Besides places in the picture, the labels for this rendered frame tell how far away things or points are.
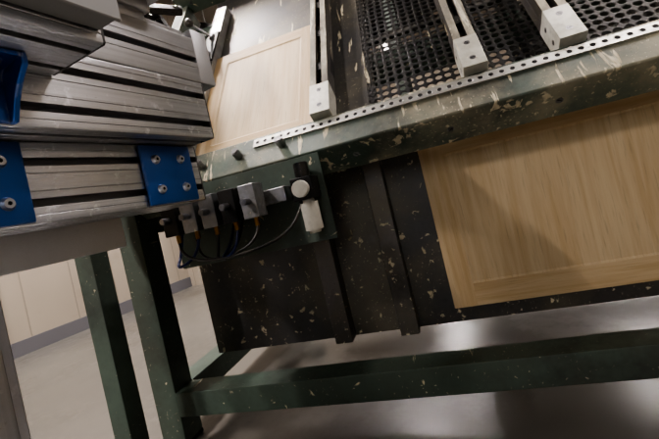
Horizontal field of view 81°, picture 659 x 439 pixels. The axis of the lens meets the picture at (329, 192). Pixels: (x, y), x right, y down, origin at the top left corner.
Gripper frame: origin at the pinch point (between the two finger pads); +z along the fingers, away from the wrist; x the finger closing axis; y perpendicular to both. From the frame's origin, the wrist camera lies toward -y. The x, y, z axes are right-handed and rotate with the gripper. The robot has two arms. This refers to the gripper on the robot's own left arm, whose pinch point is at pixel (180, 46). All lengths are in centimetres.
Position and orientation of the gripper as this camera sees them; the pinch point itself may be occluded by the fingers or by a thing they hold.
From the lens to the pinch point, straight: 175.0
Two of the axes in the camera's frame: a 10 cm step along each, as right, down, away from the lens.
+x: 3.5, 6.8, -6.4
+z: 3.5, 5.4, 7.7
